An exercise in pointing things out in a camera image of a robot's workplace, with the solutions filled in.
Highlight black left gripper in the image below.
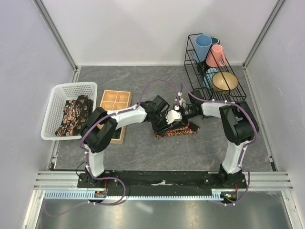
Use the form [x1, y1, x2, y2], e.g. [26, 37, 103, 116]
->
[151, 112, 173, 136]

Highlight multicolour patchwork tie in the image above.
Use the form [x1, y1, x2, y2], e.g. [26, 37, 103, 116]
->
[156, 121, 201, 138]

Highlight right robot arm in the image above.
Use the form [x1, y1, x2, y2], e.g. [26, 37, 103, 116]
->
[179, 93, 259, 188]

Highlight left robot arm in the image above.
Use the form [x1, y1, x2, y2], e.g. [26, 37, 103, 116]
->
[80, 95, 170, 187]

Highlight wooden bowl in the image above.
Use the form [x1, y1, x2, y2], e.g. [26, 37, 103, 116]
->
[212, 72, 239, 94]

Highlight light blue cup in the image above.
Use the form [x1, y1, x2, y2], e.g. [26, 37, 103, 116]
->
[203, 68, 218, 88]

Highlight rolled dark green tie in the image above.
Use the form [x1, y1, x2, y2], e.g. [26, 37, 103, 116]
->
[112, 128, 122, 139]

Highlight wooden compartment box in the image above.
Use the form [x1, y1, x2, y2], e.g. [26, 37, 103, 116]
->
[100, 90, 132, 144]

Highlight pink mug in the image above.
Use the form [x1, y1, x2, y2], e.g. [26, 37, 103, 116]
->
[206, 44, 227, 68]

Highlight blue plastic cup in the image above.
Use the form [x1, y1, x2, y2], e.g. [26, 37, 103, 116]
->
[194, 34, 212, 62]

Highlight dark green cup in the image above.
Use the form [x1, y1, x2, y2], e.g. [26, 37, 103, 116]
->
[211, 37, 220, 45]

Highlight black gold patterned tie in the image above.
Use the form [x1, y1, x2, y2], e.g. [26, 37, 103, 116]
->
[76, 95, 93, 124]

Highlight floral black pink tie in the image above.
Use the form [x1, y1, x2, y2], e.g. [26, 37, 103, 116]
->
[55, 100, 81, 137]

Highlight white plastic basket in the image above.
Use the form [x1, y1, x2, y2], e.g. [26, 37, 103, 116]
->
[41, 82, 98, 141]

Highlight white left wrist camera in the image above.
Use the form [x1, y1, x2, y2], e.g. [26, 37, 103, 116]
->
[165, 110, 182, 125]

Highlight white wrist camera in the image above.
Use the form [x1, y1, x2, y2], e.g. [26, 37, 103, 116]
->
[175, 96, 187, 108]
[165, 110, 182, 125]

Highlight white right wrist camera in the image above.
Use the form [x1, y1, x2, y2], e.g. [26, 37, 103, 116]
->
[175, 96, 187, 108]

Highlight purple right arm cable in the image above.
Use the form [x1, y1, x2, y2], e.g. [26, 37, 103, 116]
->
[178, 83, 260, 207]

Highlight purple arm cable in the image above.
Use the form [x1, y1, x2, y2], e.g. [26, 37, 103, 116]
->
[178, 83, 260, 207]
[44, 79, 179, 217]

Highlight black wire rack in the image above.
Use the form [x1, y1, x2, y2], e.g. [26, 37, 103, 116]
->
[183, 33, 247, 120]

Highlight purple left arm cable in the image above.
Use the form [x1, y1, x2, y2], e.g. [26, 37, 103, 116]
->
[44, 79, 179, 217]

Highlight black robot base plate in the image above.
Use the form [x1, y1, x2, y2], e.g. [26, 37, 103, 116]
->
[77, 170, 247, 194]

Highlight slotted cable duct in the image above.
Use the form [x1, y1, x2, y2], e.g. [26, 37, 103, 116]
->
[45, 187, 238, 201]

